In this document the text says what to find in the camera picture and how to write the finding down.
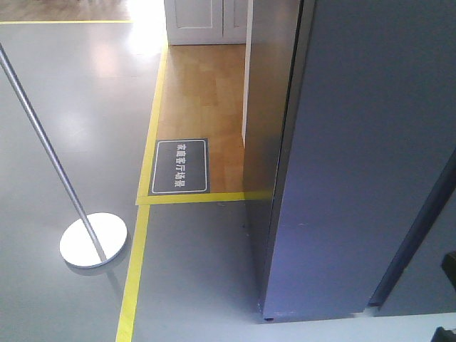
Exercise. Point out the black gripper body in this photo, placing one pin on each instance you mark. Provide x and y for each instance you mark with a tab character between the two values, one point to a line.
448	266

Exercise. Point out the dark grey fridge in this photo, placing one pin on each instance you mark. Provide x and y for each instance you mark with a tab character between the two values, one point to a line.
349	166

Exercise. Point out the dark floor sign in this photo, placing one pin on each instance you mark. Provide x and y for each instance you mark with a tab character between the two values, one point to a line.
180	167

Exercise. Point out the white cabinet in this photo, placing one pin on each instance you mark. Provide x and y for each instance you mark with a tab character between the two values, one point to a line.
206	22

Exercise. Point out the silver pole stand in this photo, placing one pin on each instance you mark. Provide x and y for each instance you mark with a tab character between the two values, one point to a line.
94	239

